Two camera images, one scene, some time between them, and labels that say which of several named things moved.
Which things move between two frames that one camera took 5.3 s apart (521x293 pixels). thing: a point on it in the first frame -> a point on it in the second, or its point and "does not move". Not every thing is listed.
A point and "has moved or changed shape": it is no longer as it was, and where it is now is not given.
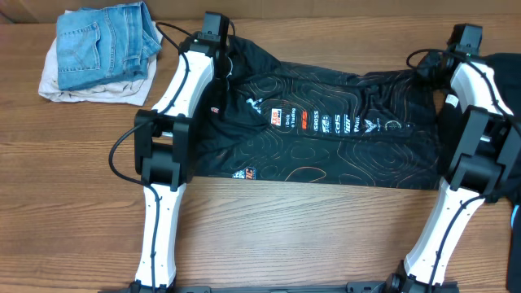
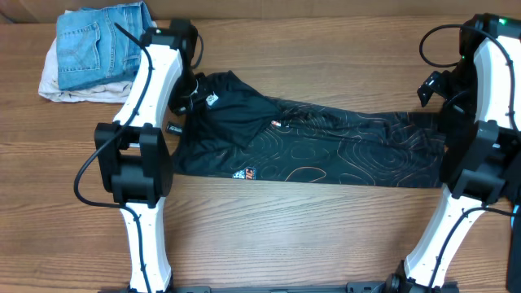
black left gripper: x=220 y=81 -> x=178 y=106
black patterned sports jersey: x=261 y=120 has moved or changed shape
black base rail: x=351 y=287 does not move
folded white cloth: x=133 y=90 does not move
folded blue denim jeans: x=102 y=44 does not move
